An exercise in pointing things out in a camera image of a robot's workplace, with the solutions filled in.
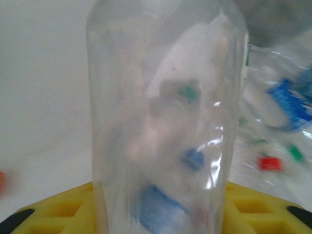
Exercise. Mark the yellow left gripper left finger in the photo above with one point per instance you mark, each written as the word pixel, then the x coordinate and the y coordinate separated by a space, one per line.
pixel 48 214

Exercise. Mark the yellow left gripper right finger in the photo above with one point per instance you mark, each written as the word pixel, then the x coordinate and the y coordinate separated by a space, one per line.
pixel 263 214

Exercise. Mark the clear unlabelled plastic bottle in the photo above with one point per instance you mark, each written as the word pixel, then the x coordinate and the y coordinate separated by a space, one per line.
pixel 117 97

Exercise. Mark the grey translucent plastic bin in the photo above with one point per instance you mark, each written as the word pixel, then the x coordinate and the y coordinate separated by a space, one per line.
pixel 275 19

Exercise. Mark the blue label bottle without cap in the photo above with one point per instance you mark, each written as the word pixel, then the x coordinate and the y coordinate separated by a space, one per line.
pixel 290 104

